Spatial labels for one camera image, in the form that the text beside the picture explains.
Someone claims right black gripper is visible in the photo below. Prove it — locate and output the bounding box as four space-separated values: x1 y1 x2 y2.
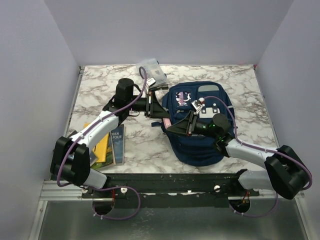
167 110 219 139

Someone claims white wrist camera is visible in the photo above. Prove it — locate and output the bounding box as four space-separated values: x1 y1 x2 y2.
146 77 157 87
191 97 205 115

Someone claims navy blue student backpack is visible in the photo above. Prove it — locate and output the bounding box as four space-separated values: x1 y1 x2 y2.
161 81 235 167

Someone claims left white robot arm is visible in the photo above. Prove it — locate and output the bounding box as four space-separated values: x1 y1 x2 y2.
50 78 170 198

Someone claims clear plastic pencil case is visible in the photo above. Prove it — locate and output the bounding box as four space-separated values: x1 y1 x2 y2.
135 58 167 88

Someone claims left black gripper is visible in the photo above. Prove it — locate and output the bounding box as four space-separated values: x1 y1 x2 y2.
127 91 171 119

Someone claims green yellow book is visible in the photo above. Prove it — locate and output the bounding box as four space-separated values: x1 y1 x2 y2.
91 140 115 170

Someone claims yellow notebook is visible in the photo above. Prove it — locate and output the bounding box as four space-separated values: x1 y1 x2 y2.
92 133 113 165

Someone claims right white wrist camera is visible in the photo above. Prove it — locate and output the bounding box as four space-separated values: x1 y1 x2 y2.
191 97 205 115

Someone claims black metal base rail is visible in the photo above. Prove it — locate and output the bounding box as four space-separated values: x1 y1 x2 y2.
79 173 259 209

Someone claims dark fantasy book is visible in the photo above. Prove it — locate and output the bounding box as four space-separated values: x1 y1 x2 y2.
89 151 98 166

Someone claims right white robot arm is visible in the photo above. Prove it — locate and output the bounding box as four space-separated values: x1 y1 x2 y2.
167 111 313 200

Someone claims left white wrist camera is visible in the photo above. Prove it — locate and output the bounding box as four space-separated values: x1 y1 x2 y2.
146 77 157 87

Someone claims blue landscape book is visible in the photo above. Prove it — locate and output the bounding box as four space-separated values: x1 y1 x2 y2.
111 124 125 165

